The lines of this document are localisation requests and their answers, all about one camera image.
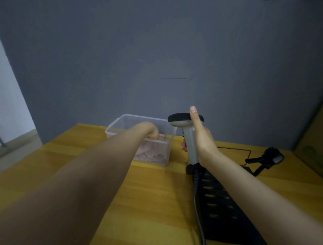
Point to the clear plastic container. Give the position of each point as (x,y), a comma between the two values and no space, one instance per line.
(161,151)

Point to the brown cardboard box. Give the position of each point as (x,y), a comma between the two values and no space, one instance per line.
(311,143)

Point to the person's left forearm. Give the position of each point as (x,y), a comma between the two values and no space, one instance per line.
(83,176)

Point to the person's right forearm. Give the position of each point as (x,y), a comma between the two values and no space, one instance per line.
(262,202)

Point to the black scanner stand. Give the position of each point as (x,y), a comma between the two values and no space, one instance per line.
(271,156)

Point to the grey black barcode scanner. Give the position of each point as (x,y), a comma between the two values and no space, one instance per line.
(191,143)

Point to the black slotted panel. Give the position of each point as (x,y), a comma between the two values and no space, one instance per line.
(222,214)

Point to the person's right thumb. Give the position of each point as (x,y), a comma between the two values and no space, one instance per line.
(194,118)

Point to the person's right hand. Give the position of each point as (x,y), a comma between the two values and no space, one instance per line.
(205,146)

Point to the person's left hand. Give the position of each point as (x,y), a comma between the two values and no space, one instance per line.
(153,130)

